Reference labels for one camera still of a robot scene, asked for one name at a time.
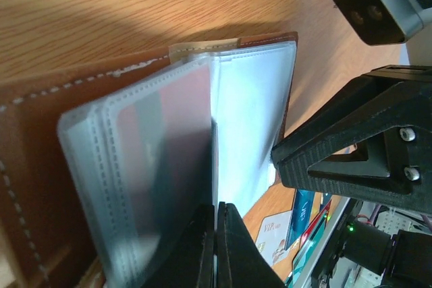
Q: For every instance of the white card right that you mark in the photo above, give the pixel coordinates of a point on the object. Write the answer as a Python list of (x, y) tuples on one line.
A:
[(271, 241)]

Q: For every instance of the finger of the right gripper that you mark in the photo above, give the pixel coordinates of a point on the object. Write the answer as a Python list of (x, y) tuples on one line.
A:
[(371, 141)]

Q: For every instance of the blue card right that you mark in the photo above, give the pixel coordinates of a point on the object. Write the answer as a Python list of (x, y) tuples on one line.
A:
[(301, 211)]

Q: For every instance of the brown leather card holder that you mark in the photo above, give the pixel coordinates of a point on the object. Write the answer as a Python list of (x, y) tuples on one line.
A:
[(66, 216)]

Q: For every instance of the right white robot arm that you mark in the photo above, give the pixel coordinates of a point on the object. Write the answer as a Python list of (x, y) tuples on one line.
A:
[(402, 260)]

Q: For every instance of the red vip card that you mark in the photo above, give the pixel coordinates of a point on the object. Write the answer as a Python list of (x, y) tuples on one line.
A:
[(164, 138)]

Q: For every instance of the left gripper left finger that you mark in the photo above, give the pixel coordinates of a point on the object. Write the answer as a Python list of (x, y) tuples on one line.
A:
[(190, 263)]

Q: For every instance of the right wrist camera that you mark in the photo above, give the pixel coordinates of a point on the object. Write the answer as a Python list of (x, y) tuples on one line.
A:
[(385, 22)]

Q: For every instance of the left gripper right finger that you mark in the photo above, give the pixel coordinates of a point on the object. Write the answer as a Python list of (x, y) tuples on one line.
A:
[(239, 263)]

